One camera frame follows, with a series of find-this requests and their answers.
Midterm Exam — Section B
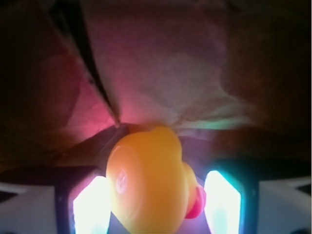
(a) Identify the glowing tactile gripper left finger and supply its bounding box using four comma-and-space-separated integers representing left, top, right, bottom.
0, 165, 112, 234

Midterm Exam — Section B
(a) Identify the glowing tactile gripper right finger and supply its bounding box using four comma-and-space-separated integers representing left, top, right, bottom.
204, 159, 312, 234

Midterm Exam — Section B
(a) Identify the yellow rubber duck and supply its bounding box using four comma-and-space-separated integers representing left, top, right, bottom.
106, 127, 206, 234

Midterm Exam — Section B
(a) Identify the brown paper bag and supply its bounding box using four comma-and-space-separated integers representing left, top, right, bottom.
0, 0, 312, 176

